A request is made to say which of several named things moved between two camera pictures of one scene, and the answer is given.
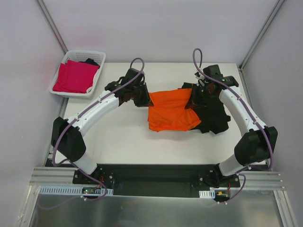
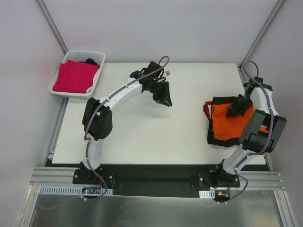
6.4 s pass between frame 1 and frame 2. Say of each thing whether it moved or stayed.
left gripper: moved
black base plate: stayed
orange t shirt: moved
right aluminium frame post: stayed
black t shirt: moved
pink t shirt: stayed
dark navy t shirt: stayed
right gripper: moved
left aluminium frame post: stayed
